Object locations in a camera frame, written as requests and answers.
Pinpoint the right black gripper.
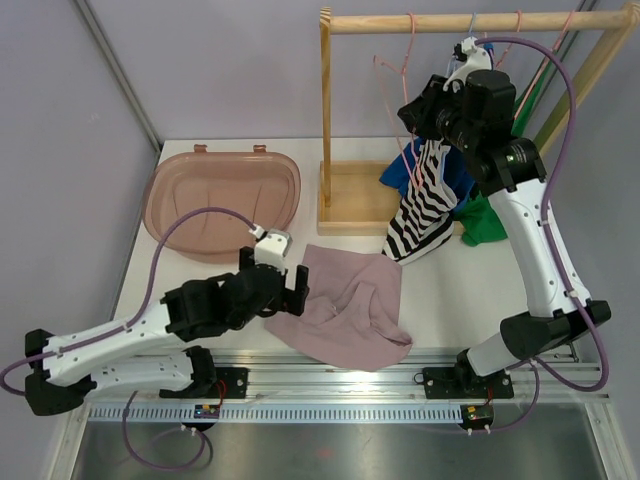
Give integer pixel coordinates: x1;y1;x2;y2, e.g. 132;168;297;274
398;75;478;154

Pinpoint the blue wire hanger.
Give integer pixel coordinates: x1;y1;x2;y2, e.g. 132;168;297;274
446;12;494;76

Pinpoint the mauve pink tank top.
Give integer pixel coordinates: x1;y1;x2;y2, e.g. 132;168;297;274
264;245;413;372

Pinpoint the pink wire hanger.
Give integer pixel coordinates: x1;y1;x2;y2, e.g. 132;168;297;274
494;9;523;69
514;10;575;120
372;12;426;189

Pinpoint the black white striped tank top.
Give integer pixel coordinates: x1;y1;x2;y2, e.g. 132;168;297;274
382;140;458;265

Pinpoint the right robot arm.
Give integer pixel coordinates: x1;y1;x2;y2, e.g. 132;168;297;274
398;70;612;396

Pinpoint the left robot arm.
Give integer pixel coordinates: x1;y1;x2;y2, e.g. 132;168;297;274
24;247;309;416

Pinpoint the blue tank top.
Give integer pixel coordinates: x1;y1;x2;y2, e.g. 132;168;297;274
379;138;477;211

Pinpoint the green tank top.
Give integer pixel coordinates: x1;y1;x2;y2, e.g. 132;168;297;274
454;59;554;247

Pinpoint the wooden clothes rack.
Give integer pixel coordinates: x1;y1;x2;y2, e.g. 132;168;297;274
317;1;639;236

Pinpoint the pink plastic basin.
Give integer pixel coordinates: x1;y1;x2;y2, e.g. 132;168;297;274
143;144;301;264

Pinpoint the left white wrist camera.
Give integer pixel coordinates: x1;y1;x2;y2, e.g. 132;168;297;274
249;225;292;268

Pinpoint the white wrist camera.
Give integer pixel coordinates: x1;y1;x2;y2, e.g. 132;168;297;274
443;36;493;91
249;225;292;268

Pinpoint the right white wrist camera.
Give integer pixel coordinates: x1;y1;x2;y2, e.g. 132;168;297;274
443;36;493;91

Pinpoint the aluminium mounting rail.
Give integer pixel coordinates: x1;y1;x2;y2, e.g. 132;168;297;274
67;347;612;404

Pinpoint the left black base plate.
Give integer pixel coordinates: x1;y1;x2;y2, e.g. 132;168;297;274
159;367;249;400

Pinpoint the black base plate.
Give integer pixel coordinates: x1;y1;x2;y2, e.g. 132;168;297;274
159;367;249;400
421;367;515;400

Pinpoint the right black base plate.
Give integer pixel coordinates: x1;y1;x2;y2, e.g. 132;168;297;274
421;367;515;400

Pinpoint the white slotted cable duct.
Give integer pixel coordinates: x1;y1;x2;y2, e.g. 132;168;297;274
89;403;462;424

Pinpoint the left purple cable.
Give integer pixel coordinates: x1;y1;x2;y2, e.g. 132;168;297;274
0;207;261;397

